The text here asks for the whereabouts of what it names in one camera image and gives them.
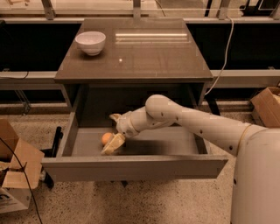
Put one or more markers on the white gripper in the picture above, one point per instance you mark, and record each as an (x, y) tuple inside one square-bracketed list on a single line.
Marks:
[(124, 123)]

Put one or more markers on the orange fruit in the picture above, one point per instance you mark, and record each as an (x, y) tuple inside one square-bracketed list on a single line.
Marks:
[(105, 138)]

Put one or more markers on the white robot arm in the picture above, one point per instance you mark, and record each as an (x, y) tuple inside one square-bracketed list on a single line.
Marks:
[(256, 190)]

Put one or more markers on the open grey top drawer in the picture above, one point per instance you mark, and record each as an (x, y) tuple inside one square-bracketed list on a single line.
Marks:
[(167, 153)]

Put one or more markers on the grey cabinet with glossy top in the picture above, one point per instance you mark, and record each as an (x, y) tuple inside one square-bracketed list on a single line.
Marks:
[(140, 58)]

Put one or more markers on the black stand beside cabinet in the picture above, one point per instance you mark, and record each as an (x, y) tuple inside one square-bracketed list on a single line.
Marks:
[(51, 153)]

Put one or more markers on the white ceramic bowl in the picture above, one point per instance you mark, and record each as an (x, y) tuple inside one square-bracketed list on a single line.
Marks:
[(91, 42)]

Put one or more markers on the open cardboard box left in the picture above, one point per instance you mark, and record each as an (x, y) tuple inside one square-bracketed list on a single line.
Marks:
[(20, 169)]

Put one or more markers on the cardboard box right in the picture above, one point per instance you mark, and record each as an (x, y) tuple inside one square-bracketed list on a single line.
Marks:
[(267, 106)]

